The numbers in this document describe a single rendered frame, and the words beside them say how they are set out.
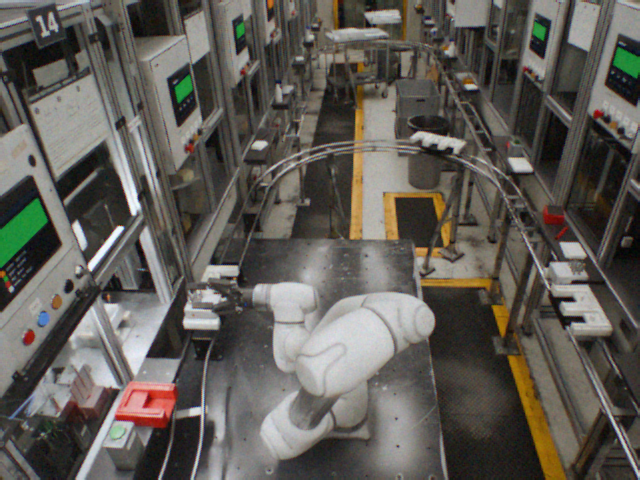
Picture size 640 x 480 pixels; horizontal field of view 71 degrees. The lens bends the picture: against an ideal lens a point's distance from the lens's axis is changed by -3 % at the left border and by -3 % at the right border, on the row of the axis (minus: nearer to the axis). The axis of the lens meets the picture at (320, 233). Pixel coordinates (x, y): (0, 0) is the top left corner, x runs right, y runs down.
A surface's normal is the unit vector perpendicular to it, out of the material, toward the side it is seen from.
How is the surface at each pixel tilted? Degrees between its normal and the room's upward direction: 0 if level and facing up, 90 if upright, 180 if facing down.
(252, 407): 0
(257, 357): 0
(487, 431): 0
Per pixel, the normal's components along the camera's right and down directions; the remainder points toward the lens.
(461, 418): -0.05, -0.83
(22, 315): 1.00, 0.00
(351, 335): 0.13, -0.61
